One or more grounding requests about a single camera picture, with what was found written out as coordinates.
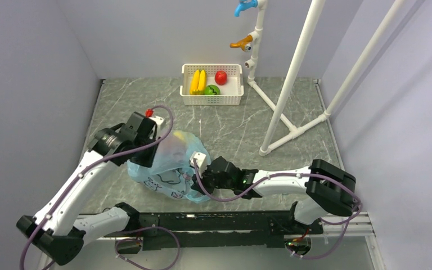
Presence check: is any aluminium rail frame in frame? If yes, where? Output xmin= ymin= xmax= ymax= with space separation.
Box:
xmin=37 ymin=210 xmax=384 ymax=270

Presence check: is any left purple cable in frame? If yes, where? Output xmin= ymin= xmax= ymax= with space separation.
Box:
xmin=19 ymin=105 xmax=174 ymax=270

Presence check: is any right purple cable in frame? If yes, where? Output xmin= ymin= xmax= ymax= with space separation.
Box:
xmin=192 ymin=159 xmax=362 ymax=224

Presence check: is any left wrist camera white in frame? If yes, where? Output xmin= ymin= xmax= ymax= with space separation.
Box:
xmin=145 ymin=109 xmax=165 ymax=131

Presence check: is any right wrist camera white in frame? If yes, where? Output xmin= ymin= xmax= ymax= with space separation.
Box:
xmin=190 ymin=151 xmax=211 ymax=173

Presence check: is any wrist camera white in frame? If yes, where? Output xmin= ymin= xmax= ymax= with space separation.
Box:
xmin=190 ymin=151 xmax=211 ymax=173
xmin=145 ymin=109 xmax=165 ymax=131

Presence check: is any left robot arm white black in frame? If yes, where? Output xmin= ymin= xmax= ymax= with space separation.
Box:
xmin=16 ymin=109 xmax=164 ymax=269

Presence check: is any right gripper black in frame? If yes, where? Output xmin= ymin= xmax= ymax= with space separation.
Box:
xmin=191 ymin=164 xmax=235 ymax=196

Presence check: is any orange faucet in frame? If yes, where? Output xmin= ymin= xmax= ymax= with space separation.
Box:
xmin=229 ymin=35 xmax=253 ymax=52

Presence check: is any blue faucet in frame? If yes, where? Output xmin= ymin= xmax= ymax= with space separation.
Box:
xmin=234 ymin=0 xmax=258 ymax=17

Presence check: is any light blue plastic bag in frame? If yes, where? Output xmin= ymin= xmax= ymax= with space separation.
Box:
xmin=127 ymin=130 xmax=211 ymax=203

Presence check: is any white plastic basket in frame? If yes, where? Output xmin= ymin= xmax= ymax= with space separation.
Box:
xmin=179 ymin=64 xmax=244 ymax=106

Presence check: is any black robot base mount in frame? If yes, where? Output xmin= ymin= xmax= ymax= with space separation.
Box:
xmin=102 ymin=209 xmax=325 ymax=251

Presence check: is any yellow fake banana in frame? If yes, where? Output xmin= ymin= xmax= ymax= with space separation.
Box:
xmin=189 ymin=69 xmax=206 ymax=95

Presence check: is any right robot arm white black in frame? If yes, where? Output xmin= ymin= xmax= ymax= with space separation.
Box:
xmin=190 ymin=152 xmax=361 ymax=233

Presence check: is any purple cable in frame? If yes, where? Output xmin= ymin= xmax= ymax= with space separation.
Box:
xmin=192 ymin=159 xmax=362 ymax=224
xmin=19 ymin=105 xmax=174 ymax=270

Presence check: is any red fake apple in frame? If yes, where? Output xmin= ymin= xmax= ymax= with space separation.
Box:
xmin=214 ymin=70 xmax=228 ymax=86

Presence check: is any white PVC pipe frame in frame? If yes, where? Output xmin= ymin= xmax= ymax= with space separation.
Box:
xmin=242 ymin=1 xmax=406 ymax=156

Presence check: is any green fake watermelon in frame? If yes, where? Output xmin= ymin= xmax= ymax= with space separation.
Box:
xmin=204 ymin=84 xmax=221 ymax=96

